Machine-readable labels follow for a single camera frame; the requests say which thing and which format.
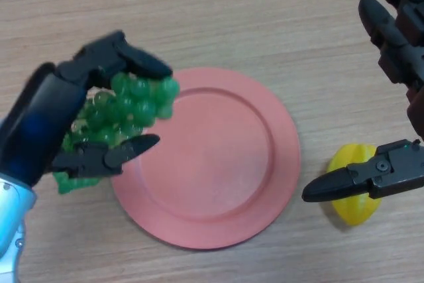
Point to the pink round plate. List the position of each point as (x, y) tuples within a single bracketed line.
[(212, 170)]

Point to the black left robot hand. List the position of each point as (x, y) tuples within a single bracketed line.
[(39, 117)]

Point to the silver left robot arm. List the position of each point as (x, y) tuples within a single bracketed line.
[(10, 216)]

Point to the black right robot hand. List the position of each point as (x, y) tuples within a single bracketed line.
[(401, 167)]

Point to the yellow plastic starfruit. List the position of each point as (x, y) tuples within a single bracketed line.
[(356, 211)]

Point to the green plastic grape bunch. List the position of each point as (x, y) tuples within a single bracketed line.
[(132, 104)]

